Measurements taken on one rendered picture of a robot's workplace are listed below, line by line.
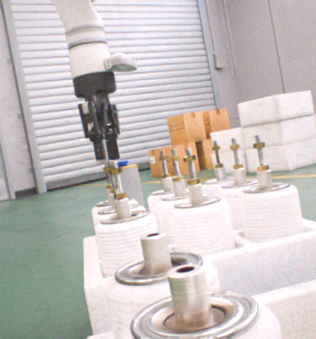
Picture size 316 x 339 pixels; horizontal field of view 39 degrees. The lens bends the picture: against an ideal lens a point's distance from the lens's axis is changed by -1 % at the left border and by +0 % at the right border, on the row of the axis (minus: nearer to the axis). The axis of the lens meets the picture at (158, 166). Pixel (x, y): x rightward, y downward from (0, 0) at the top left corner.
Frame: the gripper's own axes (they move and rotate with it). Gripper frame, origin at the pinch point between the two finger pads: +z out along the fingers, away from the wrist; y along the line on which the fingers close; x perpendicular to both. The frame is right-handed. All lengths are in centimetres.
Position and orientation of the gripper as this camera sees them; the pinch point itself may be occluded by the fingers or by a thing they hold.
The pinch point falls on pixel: (107, 153)
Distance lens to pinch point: 80.9
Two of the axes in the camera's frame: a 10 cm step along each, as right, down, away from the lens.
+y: -2.1, 0.9, -9.7
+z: 1.8, 9.8, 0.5
